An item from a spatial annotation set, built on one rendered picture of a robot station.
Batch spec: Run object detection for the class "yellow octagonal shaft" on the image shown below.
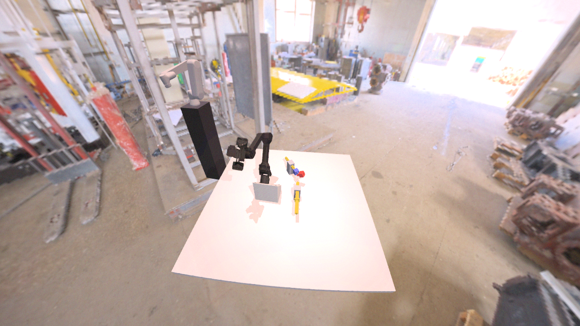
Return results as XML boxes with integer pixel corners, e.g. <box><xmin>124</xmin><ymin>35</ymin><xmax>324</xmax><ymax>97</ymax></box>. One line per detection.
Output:
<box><xmin>294</xmin><ymin>182</ymin><xmax>301</xmax><ymax>215</ymax></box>

